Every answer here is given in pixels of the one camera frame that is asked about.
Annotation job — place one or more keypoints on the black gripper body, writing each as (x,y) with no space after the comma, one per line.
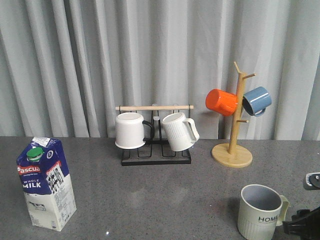
(305,223)

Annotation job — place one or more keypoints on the white HOME mug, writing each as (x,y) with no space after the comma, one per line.
(261,210)

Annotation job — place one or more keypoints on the blue white milk carton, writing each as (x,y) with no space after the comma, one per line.
(46,183)

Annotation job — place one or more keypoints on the wooden mug tree stand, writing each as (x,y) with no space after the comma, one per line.
(231,154)

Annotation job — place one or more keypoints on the blue enamel mug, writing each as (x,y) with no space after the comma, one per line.
(256,101)

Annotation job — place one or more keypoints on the orange enamel mug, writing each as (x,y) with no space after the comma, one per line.
(221,102)

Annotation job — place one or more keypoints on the white ribbed mug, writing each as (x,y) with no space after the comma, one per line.
(181,131)

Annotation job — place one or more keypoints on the grey curtain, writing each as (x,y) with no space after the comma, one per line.
(66,64)

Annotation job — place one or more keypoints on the black wire mug rack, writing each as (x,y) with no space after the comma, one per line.
(156,151)

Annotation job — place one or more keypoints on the white mug with black handle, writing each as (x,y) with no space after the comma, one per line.
(130,130)

